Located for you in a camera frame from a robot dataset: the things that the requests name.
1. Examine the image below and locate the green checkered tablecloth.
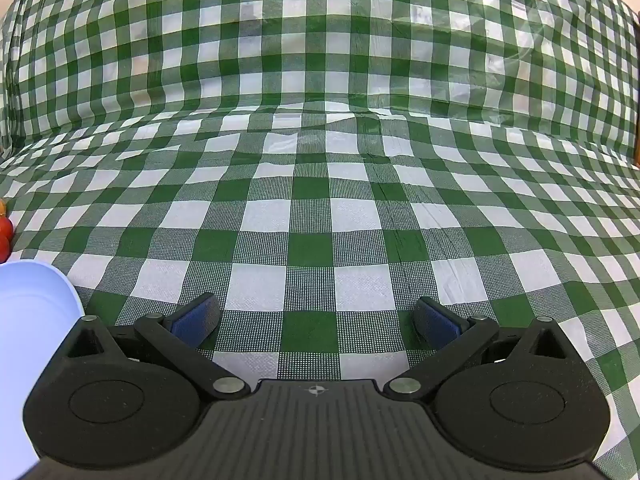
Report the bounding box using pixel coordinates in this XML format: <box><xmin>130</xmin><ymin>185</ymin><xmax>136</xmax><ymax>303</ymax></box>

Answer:
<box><xmin>0</xmin><ymin>0</ymin><xmax>640</xmax><ymax>476</ymax></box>

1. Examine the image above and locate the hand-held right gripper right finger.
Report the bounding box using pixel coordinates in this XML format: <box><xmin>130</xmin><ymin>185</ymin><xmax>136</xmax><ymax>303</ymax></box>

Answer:
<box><xmin>382</xmin><ymin>296</ymin><xmax>576</xmax><ymax>402</ymax></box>

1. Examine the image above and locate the light blue plate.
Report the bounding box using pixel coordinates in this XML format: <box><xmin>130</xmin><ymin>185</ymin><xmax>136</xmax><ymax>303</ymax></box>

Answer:
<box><xmin>0</xmin><ymin>261</ymin><xmax>83</xmax><ymax>480</ymax></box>

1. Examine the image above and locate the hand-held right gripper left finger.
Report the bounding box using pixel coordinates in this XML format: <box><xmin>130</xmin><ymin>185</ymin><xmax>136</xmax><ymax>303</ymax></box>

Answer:
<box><xmin>62</xmin><ymin>292</ymin><xmax>252</xmax><ymax>402</ymax></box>

